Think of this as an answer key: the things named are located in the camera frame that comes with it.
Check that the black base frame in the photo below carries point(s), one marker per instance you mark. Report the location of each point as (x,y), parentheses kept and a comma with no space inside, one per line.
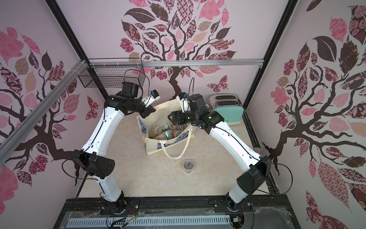
(256,212)

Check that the aluminium rail left wall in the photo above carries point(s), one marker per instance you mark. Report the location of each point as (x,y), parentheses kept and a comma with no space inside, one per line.
(11,143)

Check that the black wire basket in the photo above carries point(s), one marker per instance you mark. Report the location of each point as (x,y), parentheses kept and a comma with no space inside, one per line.
(111,73)

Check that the red label seed jar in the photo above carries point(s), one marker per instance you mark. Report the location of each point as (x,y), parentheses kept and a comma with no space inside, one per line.
(176,133)

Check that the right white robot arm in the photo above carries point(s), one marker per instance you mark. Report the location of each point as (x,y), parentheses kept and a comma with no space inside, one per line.
(256,168)

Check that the aluminium rail back wall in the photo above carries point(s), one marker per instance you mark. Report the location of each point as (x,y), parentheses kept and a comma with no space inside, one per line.
(190,63)

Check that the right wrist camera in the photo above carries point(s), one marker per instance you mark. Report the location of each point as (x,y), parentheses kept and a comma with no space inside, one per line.
(182,98)

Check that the green label seed jar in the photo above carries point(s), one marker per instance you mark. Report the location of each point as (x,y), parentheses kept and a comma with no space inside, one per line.
(168,134)

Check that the aluminium rail wall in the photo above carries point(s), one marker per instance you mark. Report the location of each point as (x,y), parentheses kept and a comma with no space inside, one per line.
(11,143)
(190,63)

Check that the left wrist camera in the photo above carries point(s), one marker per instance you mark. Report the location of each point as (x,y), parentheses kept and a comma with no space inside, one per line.
(152,97)

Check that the grey clear seed jar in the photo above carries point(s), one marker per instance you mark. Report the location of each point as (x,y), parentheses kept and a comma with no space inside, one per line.
(155,131)

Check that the clear seed jar dark lid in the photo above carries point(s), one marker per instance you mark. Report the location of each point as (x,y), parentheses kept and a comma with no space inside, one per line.
(188,166)

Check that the clear jar sandy contents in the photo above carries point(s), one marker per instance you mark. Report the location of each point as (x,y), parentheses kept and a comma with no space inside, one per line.
(260,151)

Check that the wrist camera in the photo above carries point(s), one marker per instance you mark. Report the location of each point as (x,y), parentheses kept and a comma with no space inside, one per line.
(152,97)
(182,98)

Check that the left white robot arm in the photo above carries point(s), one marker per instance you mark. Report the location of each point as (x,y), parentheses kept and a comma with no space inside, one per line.
(92,157)

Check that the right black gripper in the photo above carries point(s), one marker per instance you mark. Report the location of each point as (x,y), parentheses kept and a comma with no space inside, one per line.
(177,116)

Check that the white slotted cable duct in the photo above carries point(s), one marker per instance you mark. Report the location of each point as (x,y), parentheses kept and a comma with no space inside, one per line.
(161,222)

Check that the mint green toaster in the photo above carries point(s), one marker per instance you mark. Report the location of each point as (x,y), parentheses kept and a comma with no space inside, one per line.
(228,106)

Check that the cream canvas tote bag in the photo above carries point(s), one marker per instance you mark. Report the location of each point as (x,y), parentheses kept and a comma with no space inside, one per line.
(160,118)

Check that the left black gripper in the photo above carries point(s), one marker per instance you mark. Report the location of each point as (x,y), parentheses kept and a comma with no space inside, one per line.
(147,109)

